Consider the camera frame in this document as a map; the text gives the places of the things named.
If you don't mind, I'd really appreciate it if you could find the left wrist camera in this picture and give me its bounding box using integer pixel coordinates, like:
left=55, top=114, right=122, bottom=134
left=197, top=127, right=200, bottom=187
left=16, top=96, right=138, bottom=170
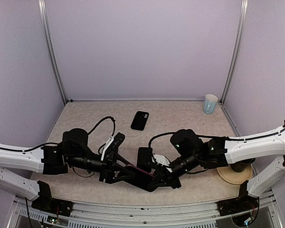
left=101, top=132, right=125, bottom=161

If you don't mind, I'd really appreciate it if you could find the purple phone back up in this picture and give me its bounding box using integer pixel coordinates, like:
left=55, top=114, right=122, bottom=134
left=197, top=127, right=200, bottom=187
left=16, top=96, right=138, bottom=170
left=125, top=164, right=157, bottom=192

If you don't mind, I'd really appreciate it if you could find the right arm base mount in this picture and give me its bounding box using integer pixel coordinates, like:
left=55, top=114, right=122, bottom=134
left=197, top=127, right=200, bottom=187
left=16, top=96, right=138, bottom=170
left=217, top=181, right=259, bottom=216

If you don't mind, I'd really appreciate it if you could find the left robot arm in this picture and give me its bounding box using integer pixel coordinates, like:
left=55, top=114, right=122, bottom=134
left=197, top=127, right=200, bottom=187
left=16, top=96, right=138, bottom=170
left=0, top=128, right=135, bottom=211

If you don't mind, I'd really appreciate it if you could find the right aluminium frame post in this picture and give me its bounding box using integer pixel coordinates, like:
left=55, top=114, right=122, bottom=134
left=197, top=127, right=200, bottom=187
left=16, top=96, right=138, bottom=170
left=220, top=0, right=249, bottom=105

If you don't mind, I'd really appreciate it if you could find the left aluminium frame post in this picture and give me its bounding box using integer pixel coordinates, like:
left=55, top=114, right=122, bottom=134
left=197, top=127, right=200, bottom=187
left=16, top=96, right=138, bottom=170
left=38, top=0, right=68, bottom=105

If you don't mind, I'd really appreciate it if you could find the beige plate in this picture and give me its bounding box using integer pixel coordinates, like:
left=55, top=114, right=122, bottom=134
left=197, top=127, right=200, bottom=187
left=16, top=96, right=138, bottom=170
left=217, top=165, right=253, bottom=185

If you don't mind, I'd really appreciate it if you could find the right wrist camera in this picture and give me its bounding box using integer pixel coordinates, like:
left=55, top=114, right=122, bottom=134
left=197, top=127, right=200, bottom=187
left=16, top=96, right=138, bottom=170
left=152, top=154, right=170, bottom=167

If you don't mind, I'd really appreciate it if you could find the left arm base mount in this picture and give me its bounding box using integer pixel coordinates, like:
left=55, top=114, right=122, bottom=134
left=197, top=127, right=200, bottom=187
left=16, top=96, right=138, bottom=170
left=31, top=180, right=73, bottom=217

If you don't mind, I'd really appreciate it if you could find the light blue mug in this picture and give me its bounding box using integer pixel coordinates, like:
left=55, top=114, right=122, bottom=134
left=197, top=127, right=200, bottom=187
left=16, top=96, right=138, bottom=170
left=203, top=94, right=218, bottom=114

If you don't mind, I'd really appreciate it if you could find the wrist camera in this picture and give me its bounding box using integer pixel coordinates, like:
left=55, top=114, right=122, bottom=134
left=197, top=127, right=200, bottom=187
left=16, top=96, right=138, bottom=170
left=152, top=154, right=170, bottom=167
left=101, top=132, right=125, bottom=161

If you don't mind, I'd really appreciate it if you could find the aluminium frame post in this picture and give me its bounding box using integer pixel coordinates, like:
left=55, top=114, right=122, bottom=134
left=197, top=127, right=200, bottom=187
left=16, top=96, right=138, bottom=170
left=38, top=0, right=68, bottom=105
left=220, top=0, right=249, bottom=105

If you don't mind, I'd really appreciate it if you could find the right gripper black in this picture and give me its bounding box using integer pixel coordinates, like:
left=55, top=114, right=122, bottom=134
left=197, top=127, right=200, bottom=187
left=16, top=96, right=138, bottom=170
left=147, top=151, right=200, bottom=189

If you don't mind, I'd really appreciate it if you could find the black phone case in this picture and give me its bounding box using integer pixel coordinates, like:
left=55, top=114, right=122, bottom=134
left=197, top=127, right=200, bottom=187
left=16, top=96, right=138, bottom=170
left=131, top=111, right=149, bottom=131

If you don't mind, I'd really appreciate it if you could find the dark green mug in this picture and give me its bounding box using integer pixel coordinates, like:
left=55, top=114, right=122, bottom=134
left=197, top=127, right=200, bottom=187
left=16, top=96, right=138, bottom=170
left=230, top=158, right=256, bottom=172

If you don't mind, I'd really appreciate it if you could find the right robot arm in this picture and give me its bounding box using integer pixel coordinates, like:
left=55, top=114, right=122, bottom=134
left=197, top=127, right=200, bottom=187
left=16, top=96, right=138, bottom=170
left=148, top=121, right=285, bottom=211

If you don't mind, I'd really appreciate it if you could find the white-edged phone screen up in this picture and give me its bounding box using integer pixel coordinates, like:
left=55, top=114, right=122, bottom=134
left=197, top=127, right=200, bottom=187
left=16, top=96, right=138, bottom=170
left=136, top=147, right=153, bottom=174

